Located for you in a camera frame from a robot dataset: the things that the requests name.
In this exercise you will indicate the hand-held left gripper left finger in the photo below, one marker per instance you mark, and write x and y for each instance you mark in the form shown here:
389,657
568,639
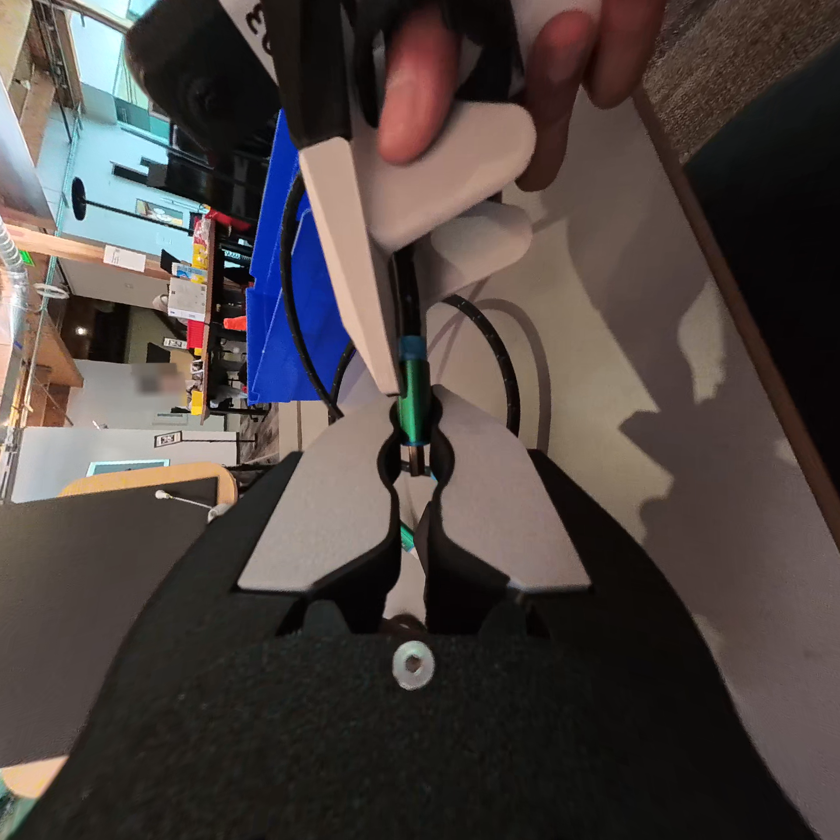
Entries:
328,518

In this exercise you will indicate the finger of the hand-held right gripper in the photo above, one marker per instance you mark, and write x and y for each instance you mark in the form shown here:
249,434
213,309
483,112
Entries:
354,262
479,249

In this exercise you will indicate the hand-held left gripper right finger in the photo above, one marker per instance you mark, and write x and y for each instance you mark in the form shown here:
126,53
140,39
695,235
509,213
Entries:
505,518

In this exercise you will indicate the blue plastic bin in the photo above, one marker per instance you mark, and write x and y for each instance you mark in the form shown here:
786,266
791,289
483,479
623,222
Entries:
275,328

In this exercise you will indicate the person's right hand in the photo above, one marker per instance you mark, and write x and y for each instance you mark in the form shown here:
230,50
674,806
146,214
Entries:
420,98

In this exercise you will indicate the white tablet stand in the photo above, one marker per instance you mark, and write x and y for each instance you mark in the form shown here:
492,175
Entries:
213,513

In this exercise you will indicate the orange traffic cone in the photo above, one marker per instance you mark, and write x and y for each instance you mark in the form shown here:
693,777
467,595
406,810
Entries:
235,323

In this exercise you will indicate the white cardboard box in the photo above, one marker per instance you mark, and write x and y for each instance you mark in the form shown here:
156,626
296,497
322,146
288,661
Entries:
187,298

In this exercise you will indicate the black pole round disc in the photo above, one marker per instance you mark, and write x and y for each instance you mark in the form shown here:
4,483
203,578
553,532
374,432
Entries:
79,200

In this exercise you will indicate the black tablet wooden frame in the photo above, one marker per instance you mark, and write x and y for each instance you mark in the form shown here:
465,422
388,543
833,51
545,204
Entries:
79,623

